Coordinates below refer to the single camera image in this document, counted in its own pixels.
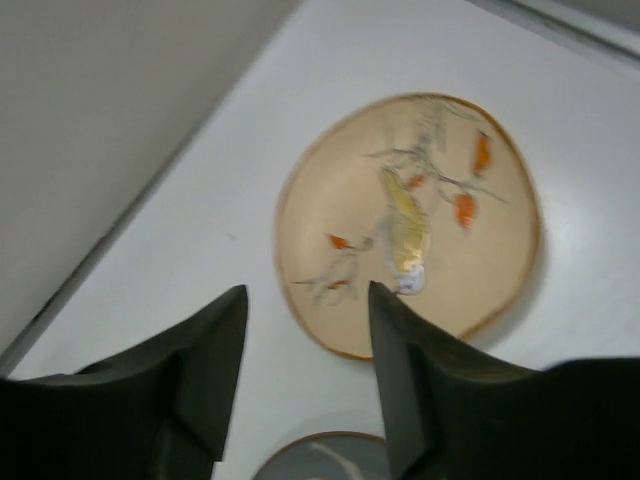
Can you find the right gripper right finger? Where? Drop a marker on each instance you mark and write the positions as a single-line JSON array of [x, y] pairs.
[[451, 411]]

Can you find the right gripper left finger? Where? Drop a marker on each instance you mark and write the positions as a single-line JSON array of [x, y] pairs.
[[158, 410]]

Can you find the dark grey deer plate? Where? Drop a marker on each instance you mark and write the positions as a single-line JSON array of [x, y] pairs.
[[329, 455]]

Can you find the cream bird painted plate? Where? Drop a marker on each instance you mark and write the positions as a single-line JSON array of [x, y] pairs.
[[425, 193]]

